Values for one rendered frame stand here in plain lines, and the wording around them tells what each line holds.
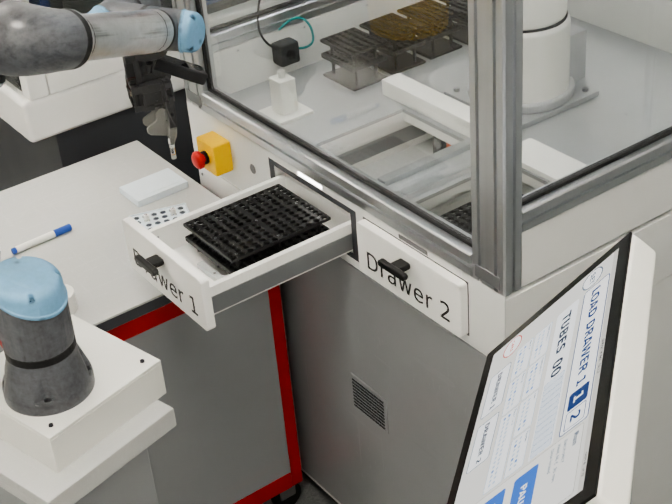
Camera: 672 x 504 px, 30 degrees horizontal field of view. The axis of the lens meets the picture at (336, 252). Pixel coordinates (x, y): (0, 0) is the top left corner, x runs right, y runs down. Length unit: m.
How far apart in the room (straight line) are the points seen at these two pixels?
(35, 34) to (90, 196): 0.95
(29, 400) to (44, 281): 0.21
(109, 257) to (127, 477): 0.56
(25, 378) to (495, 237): 0.79
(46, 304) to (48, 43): 0.40
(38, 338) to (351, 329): 0.74
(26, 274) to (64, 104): 1.06
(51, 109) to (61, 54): 1.06
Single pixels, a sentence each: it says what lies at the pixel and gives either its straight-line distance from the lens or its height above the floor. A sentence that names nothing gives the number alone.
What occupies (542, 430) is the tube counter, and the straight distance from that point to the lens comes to 1.55.
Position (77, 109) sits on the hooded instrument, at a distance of 3.06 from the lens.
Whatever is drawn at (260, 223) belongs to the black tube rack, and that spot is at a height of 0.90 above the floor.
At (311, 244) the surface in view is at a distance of 2.32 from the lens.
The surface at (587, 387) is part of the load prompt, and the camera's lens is 1.52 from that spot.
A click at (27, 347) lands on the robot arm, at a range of 2.05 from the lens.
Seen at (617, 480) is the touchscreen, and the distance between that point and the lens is 1.39.
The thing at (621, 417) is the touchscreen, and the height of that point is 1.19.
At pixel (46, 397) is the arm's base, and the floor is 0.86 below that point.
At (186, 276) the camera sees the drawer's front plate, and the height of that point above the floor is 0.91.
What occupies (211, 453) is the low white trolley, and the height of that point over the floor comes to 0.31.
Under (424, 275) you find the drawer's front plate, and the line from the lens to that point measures 2.19.
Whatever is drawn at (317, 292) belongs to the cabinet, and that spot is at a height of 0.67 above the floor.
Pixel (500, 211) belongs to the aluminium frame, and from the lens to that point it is 1.98.
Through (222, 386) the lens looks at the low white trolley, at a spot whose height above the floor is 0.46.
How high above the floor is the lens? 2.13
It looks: 33 degrees down
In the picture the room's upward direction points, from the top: 5 degrees counter-clockwise
